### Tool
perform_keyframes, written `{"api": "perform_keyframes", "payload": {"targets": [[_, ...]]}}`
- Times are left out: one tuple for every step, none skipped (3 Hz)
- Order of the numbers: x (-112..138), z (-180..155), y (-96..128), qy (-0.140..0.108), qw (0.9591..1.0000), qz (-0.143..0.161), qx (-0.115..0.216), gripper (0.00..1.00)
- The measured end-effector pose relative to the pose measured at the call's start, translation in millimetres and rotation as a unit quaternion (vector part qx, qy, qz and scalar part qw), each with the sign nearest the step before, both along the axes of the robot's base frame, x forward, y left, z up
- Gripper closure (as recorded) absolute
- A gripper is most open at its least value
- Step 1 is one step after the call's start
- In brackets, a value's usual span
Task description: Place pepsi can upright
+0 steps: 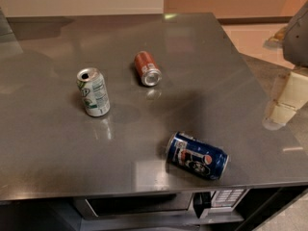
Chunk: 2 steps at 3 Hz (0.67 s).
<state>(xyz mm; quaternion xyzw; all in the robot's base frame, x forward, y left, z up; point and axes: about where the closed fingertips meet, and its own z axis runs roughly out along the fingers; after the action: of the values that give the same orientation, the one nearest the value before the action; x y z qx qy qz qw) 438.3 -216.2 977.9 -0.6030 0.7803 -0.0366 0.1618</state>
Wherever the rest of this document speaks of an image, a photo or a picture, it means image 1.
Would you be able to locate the blue pepsi can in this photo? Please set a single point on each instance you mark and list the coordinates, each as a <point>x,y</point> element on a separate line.
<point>196,156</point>

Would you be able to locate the red soda can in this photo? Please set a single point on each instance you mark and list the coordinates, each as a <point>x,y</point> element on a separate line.
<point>147,69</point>

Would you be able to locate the silver microwave oven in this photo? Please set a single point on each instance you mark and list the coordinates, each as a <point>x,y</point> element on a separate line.
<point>200,204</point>

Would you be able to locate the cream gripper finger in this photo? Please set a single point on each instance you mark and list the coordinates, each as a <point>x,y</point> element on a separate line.
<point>288,95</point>

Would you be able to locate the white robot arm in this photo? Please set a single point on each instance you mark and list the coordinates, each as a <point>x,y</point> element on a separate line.
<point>295,41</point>

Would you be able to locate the white green soda can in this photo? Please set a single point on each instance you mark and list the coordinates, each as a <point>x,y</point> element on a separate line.
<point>92,87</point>

